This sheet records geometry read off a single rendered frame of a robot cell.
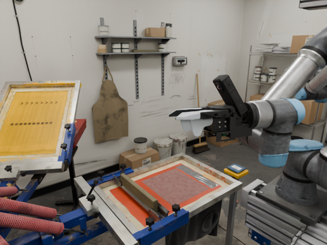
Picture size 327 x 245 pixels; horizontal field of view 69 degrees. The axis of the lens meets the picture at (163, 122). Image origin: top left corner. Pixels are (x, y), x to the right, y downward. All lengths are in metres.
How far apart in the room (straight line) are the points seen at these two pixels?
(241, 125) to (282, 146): 0.14
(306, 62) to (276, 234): 0.70
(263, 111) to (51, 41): 2.76
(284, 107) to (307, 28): 4.02
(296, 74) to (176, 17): 3.28
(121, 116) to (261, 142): 2.92
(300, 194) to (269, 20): 4.18
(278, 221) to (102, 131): 2.68
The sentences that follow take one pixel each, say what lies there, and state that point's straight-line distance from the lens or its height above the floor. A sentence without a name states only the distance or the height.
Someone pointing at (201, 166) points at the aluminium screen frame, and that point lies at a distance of 1.82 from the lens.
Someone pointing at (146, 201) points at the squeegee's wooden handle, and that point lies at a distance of 1.36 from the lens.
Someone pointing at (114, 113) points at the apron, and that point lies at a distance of 3.42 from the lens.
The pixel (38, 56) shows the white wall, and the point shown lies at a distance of 3.10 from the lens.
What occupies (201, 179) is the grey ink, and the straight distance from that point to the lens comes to 1.70.
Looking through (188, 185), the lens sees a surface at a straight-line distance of 1.63.
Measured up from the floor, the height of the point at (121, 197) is 0.96.
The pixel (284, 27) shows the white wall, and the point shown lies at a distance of 4.84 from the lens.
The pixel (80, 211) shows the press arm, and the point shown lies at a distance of 1.34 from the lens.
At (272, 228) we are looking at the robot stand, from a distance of 1.20.
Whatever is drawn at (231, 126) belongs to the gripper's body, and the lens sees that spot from 0.60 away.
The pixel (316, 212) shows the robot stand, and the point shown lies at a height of 1.26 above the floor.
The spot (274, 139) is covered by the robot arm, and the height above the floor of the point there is 1.59.
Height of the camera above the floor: 1.83
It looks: 18 degrees down
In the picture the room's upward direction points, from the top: straight up
